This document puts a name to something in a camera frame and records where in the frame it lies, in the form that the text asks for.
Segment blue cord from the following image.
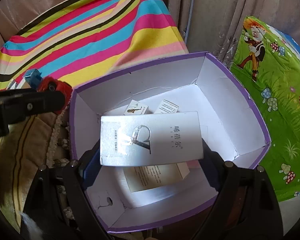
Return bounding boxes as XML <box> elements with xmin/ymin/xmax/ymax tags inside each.
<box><xmin>185</xmin><ymin>0</ymin><xmax>197</xmax><ymax>43</ymax></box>

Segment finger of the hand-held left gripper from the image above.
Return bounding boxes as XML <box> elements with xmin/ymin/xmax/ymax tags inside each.
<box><xmin>0</xmin><ymin>89</ymin><xmax>67</xmax><ymax>139</ymax></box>

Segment purple cardboard box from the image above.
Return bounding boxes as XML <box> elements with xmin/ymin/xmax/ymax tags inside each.
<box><xmin>69</xmin><ymin>52</ymin><xmax>272</xmax><ymax>234</ymax></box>

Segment white box with silver emblem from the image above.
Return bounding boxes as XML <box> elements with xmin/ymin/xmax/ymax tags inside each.
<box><xmin>100</xmin><ymin>110</ymin><xmax>204</xmax><ymax>167</ymax></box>

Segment gold striped cushion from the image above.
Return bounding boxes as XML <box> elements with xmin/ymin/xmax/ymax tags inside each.
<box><xmin>0</xmin><ymin>80</ymin><xmax>78</xmax><ymax>233</ymax></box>

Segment green cartoon printed cloth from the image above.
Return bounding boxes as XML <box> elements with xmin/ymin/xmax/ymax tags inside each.
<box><xmin>229</xmin><ymin>16</ymin><xmax>300</xmax><ymax>203</ymax></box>

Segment tall cream box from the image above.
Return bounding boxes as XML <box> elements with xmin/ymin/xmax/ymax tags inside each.
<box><xmin>122</xmin><ymin>162</ymin><xmax>190</xmax><ymax>193</ymax></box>

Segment white box with figure print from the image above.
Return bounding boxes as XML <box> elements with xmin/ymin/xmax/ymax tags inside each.
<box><xmin>124</xmin><ymin>99</ymin><xmax>149</xmax><ymax>115</ymax></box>

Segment red and blue toy truck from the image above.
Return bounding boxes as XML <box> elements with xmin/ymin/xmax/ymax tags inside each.
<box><xmin>24</xmin><ymin>67</ymin><xmax>74</xmax><ymax>114</ymax></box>

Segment mauve sofa cover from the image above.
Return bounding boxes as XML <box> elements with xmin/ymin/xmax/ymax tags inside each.
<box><xmin>0</xmin><ymin>0</ymin><xmax>300</xmax><ymax>65</ymax></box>

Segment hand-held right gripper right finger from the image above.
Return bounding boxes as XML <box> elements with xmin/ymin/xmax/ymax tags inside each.
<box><xmin>190</xmin><ymin>142</ymin><xmax>284</xmax><ymax>240</ymax></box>

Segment small white box grey lines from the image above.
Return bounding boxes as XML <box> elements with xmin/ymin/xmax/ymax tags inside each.
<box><xmin>154</xmin><ymin>99</ymin><xmax>180</xmax><ymax>114</ymax></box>

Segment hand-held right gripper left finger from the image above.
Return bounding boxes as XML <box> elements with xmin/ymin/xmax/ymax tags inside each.
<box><xmin>22</xmin><ymin>140</ymin><xmax>110</xmax><ymax>240</ymax></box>

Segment colourful striped cloth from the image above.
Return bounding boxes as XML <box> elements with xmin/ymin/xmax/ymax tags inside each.
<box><xmin>0</xmin><ymin>0</ymin><xmax>188</xmax><ymax>93</ymax></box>

